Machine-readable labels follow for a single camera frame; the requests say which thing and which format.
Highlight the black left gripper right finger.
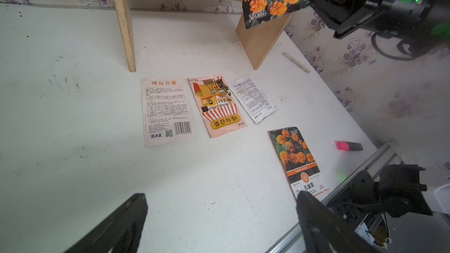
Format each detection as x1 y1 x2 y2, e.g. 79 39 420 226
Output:
296 191 377 253

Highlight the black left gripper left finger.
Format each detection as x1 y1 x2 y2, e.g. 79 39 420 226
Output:
66 193 148 253

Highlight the orange marigold seed bag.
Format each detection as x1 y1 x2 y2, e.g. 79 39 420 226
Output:
268 126 329 197

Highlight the white barcode seed bag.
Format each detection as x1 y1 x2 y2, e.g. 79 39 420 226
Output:
141 78 196 148

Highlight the white text seed bag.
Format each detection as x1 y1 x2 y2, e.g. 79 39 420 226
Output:
227 75 278 124

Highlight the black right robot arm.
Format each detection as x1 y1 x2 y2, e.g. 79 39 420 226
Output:
308 0 450 61

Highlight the wooden two-tier shelf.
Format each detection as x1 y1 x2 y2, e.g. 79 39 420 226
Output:
107 0 333 73

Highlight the white stick on table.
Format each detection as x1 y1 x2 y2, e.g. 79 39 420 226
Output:
282 52 311 74

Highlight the pink and black marker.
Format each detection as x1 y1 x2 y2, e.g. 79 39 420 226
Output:
335 141 363 151

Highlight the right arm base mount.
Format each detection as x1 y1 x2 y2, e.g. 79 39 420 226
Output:
351 165 432 218

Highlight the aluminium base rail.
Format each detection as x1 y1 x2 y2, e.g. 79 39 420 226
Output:
268 144 404 253

